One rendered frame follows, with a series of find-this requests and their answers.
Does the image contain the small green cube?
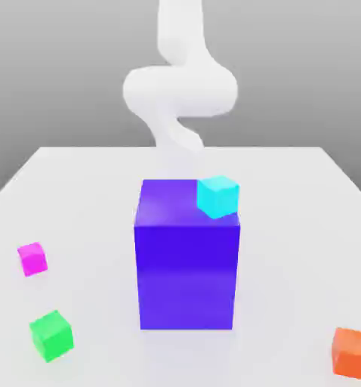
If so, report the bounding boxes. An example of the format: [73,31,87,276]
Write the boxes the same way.
[29,309,75,364]

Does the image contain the large purple box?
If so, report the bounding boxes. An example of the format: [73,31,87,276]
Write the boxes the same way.
[133,178,241,331]

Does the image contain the small cyan cube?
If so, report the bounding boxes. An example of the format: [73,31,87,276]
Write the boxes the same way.
[196,175,241,220]

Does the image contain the small orange cube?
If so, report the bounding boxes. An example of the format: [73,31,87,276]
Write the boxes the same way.
[331,327,361,381]

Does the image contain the small magenta cube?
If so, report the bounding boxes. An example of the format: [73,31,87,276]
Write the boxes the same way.
[17,241,49,278]

